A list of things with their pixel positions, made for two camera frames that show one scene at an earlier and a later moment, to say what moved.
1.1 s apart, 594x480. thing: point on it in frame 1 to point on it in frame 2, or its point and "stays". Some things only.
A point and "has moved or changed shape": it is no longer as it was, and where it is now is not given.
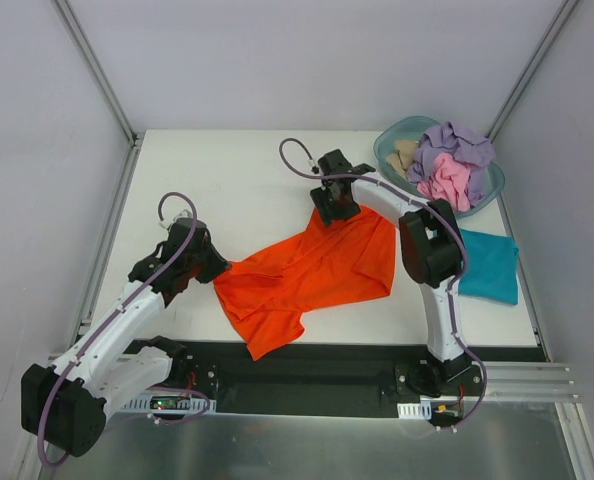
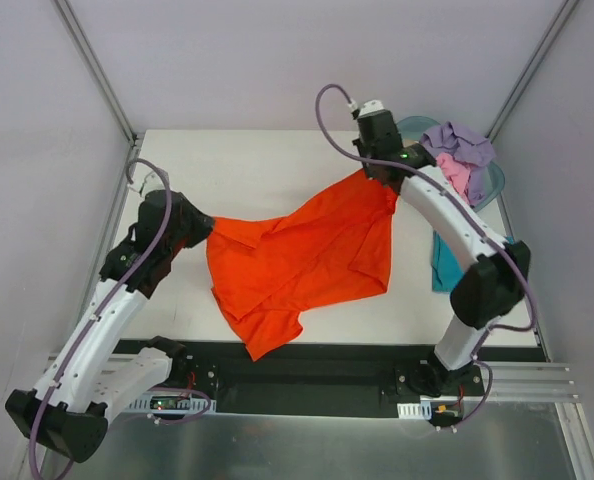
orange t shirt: (263, 295) has moved or changed shape
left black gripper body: (209, 261) to (197, 226)
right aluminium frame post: (565, 11) stays
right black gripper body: (334, 205) to (377, 173)
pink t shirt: (449, 181) stays
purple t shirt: (473, 150) stays
